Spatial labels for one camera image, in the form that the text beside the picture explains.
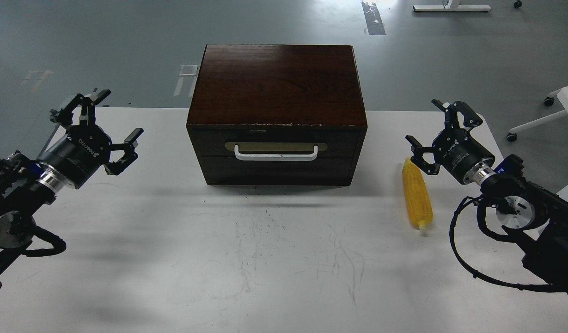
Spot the dark wooden drawer cabinet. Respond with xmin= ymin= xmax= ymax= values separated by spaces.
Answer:
xmin=186 ymin=44 xmax=367 ymax=187

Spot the white desk foot bar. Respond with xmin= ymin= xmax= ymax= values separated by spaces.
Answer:
xmin=412 ymin=0 xmax=491 ymax=12

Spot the yellow corn cob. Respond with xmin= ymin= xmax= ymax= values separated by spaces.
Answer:
xmin=402 ymin=157 xmax=434 ymax=230

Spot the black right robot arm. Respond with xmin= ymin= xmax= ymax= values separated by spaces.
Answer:
xmin=406 ymin=99 xmax=568 ymax=294

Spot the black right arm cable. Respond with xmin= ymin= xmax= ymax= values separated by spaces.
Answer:
xmin=449 ymin=196 xmax=568 ymax=294

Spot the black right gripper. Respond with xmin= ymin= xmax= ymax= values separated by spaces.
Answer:
xmin=405 ymin=99 xmax=495 ymax=184

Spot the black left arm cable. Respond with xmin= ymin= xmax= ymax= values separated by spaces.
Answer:
xmin=16 ymin=224 xmax=67 ymax=258

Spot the dark wooden drawer front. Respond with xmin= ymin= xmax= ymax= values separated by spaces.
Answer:
xmin=188 ymin=129 xmax=360 ymax=158

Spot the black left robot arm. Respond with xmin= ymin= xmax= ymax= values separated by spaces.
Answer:
xmin=0 ymin=89 xmax=144 ymax=289

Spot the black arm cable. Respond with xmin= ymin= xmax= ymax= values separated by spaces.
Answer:
xmin=449 ymin=196 xmax=568 ymax=294
xmin=16 ymin=224 xmax=67 ymax=258

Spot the white drawer handle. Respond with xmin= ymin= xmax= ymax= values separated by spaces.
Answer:
xmin=234 ymin=145 xmax=319 ymax=161

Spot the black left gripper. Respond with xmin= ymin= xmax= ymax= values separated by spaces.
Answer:
xmin=37 ymin=89 xmax=144 ymax=189

